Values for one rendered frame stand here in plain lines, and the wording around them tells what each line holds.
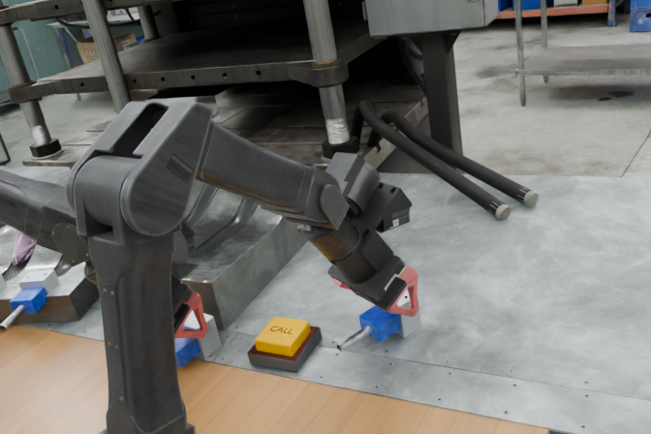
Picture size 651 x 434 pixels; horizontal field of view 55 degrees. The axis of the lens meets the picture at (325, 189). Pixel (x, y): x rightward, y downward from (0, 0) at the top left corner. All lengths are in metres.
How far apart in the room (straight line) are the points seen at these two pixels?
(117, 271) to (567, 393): 0.54
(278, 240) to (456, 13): 0.74
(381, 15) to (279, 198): 1.02
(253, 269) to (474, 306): 0.37
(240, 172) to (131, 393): 0.23
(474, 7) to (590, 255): 0.70
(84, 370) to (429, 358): 0.53
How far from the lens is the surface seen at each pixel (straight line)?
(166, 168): 0.54
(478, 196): 1.23
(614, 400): 0.83
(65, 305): 1.19
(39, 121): 2.36
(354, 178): 0.80
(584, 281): 1.03
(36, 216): 0.82
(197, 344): 0.96
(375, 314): 0.91
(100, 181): 0.55
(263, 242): 1.09
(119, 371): 0.60
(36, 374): 1.11
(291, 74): 1.70
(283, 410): 0.85
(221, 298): 1.00
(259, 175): 0.65
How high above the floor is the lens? 1.36
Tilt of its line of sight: 23 degrees down
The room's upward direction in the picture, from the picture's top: 11 degrees counter-clockwise
